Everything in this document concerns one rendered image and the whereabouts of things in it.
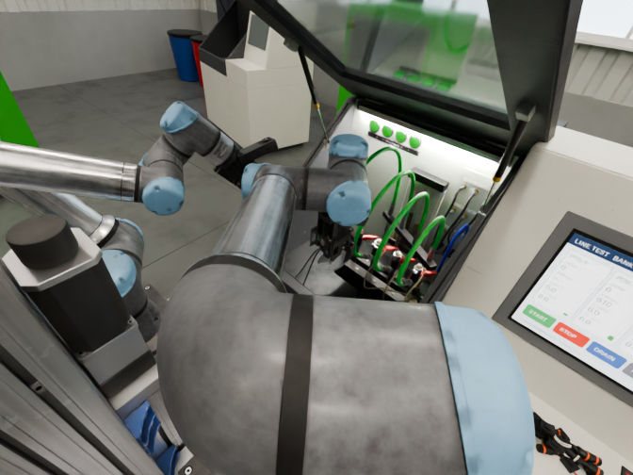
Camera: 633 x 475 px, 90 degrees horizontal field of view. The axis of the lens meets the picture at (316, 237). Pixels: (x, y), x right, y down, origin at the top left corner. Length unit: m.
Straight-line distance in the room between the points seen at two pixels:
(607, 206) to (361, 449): 0.83
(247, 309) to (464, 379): 0.13
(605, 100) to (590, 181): 3.89
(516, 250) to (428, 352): 0.80
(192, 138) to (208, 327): 0.63
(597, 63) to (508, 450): 4.63
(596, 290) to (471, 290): 0.28
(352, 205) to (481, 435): 0.39
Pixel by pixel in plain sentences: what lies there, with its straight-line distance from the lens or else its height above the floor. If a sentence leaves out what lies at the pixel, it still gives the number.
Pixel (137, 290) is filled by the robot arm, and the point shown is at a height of 1.20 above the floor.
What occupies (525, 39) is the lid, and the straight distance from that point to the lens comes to 0.55.
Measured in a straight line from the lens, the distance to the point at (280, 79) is 3.93.
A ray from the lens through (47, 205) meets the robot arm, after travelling 0.91.
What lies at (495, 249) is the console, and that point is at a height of 1.29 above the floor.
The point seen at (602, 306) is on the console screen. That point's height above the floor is 1.29.
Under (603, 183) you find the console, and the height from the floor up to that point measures 1.52.
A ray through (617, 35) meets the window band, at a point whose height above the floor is 1.56.
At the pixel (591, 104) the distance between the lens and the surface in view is 4.80.
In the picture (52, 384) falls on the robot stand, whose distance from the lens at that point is 0.47.
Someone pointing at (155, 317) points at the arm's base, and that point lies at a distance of 1.00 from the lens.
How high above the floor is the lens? 1.83
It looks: 40 degrees down
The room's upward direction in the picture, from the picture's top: 6 degrees clockwise
